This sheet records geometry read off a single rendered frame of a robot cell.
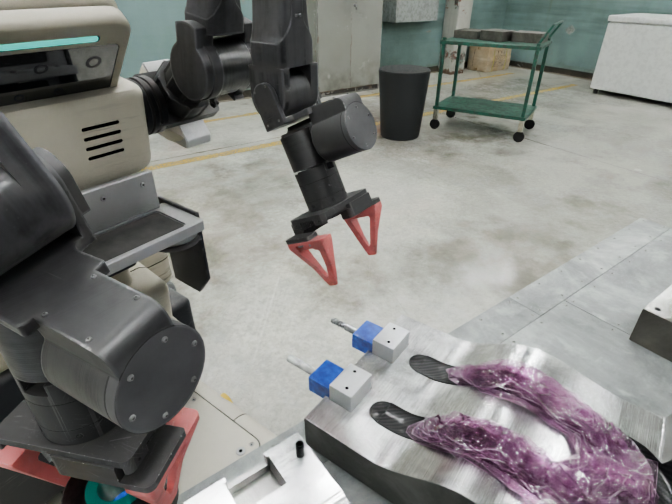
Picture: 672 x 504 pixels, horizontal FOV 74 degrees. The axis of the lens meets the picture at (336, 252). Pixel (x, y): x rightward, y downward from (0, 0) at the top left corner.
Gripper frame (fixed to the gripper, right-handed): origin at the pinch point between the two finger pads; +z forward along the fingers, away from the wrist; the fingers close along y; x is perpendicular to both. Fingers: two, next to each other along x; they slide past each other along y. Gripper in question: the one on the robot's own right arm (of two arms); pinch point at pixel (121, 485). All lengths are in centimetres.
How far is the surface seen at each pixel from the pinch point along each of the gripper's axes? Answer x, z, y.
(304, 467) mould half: 11.0, 10.6, 11.8
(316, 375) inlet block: 25.8, 12.5, 9.4
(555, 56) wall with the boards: 810, 65, 212
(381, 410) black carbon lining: 23.2, 14.3, 18.9
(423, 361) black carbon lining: 33.3, 14.2, 24.1
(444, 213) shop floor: 259, 97, 39
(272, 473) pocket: 11.2, 13.2, 7.8
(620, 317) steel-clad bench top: 57, 19, 60
